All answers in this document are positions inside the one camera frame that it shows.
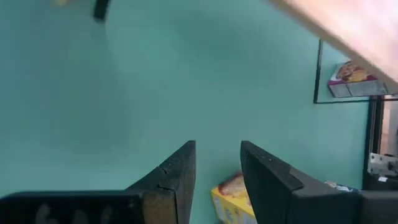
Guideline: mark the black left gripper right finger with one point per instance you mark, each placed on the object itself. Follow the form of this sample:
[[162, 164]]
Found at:
[[280, 199]]

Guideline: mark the black frame post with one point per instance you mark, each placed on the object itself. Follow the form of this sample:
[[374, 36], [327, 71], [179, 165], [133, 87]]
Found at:
[[101, 9]]

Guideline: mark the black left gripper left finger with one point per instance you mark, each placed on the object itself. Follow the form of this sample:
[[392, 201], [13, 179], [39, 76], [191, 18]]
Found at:
[[93, 208]]

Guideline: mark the black metal table frame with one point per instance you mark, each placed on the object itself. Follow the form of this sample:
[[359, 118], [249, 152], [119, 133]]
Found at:
[[371, 140]]

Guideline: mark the magenta Raisin Bran cereal box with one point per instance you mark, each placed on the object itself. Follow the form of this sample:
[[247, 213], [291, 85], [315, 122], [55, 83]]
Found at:
[[351, 77]]

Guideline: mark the wooden shelf black metal frame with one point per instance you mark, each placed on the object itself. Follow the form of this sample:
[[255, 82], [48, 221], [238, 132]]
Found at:
[[357, 28]]

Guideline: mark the yellow Corn Pops cereal box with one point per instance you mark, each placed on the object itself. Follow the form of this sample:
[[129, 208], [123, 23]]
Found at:
[[231, 203]]

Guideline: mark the grey metal bracket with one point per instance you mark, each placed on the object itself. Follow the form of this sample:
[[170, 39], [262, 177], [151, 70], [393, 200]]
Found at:
[[381, 165]]

